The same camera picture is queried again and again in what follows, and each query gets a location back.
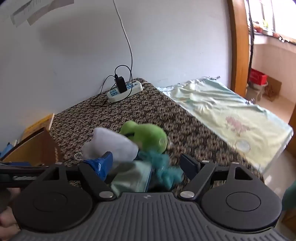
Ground white paper sheet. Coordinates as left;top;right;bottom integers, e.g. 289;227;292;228
27;1;74;25
10;0;47;28

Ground white stool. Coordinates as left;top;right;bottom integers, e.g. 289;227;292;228
245;81;269;101

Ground thin black cable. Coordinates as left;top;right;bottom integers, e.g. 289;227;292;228
90;65;133;107

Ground dark green clothing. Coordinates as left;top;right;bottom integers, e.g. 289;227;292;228
281;183;296;211

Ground black hanging cord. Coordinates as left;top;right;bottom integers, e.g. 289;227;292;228
247;0;255;68

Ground yellow book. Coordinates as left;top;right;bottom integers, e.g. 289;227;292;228
22;113;55;139

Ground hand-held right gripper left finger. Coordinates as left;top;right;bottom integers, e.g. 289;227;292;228
37;152;116;201

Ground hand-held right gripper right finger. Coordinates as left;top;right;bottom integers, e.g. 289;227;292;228
178;153;264;201

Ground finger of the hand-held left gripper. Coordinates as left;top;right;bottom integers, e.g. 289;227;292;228
0;162;43;168

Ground teal fluffy cloth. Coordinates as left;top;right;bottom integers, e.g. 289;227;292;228
139;149;183;189

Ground person's left hand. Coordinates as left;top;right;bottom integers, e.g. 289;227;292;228
0;188;22;234

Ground brown cardboard box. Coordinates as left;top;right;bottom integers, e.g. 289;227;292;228
0;126;64;167

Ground white power cable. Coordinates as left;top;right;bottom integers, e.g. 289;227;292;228
113;0;148;85

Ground flat cardboard piece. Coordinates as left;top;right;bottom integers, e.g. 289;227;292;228
264;77;282;101

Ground black charger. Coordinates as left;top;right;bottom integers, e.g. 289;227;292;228
114;74;128;93

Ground light green bedsheet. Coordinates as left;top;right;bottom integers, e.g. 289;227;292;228
156;77;294;173

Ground window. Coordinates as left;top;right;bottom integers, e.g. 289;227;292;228
247;0;296;44

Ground white fluffy bundle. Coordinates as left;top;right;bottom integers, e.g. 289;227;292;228
82;127;139;161

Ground green plush toy black antennae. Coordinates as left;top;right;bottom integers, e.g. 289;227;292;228
119;120;168;153

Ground white power strip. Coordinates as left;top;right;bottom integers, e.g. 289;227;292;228
107;80;143;103

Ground wooden door frame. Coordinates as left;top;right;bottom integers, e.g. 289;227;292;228
227;0;250;98

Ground red box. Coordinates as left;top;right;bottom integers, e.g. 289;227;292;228
248;68;267;86

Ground floral patterned blanket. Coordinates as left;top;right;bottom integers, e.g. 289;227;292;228
50;78;265;193

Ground clear round lid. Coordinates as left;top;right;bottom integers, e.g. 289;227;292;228
236;140;251;152

